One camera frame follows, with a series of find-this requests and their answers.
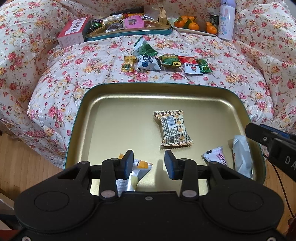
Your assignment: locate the green white snack bag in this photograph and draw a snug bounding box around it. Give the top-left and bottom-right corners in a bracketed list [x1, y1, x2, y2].
[133, 36, 158, 57]

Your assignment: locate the grey white snack packet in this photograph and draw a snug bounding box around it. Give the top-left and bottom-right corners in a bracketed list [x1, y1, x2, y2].
[232, 135, 253, 179]

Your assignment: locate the white fruit plate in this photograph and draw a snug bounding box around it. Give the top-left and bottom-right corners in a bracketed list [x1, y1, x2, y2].
[168, 18, 216, 37]

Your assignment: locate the orange mandarin left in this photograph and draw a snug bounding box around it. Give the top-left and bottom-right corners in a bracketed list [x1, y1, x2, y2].
[174, 19, 185, 28]

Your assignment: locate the white pink hawthorn candy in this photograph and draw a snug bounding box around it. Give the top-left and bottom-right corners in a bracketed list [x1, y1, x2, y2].
[202, 146, 227, 166]

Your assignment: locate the blue white snack packet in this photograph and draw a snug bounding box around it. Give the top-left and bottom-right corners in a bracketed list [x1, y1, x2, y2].
[137, 55, 162, 71]

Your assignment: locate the red white snack packet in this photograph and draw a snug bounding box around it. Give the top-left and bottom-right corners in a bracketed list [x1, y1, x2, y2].
[178, 56, 202, 75]

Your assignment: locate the purple white thermos bottle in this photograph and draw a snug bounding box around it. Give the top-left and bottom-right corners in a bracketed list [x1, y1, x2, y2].
[217, 0, 236, 41]

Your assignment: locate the floral sofa cover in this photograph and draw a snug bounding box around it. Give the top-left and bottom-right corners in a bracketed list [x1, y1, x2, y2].
[1, 1, 295, 168]

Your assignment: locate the orange mandarin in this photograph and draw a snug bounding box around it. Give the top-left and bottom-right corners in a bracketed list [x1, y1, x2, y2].
[188, 22, 199, 31]
[206, 25, 217, 35]
[174, 19, 185, 28]

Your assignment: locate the brown patterned biscuit packet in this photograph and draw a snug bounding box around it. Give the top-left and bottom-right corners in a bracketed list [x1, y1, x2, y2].
[153, 109, 193, 148]

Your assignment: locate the teal gold tin with snacks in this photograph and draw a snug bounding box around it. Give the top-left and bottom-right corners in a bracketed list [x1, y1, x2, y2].
[85, 14, 173, 41]

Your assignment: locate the silver yellow snack packet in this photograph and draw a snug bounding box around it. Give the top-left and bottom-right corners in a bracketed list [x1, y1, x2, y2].
[116, 158, 152, 196]

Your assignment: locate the dark starbucks can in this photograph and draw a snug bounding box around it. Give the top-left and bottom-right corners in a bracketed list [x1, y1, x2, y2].
[209, 13, 219, 26]

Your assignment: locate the red white snack box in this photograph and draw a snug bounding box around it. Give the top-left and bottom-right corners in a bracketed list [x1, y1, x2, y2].
[57, 17, 90, 49]

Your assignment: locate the pink snack packet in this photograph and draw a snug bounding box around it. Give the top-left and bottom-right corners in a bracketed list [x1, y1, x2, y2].
[123, 15, 144, 29]

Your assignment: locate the black remote control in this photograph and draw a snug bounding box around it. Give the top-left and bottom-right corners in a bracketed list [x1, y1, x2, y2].
[110, 6, 144, 16]

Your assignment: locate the green yellow snack packet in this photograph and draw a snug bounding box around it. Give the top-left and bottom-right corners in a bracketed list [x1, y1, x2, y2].
[159, 54, 182, 68]

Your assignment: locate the orange mandarin front right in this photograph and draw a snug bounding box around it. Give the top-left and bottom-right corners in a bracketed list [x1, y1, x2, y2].
[206, 25, 217, 35]

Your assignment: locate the small green candy packet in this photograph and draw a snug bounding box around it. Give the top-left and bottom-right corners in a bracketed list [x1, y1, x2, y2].
[196, 59, 212, 74]

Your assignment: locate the gold teal tin tray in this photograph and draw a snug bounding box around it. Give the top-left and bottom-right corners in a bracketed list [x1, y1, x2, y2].
[64, 82, 266, 196]

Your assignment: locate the brown paper packet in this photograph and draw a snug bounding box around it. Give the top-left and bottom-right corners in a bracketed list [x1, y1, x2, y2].
[158, 7, 168, 25]

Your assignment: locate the gold candy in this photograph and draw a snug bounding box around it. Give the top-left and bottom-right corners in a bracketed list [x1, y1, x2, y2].
[121, 55, 137, 72]

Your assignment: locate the orange mandarin front middle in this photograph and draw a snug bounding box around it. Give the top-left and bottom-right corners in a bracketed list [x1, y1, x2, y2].
[188, 22, 199, 31]

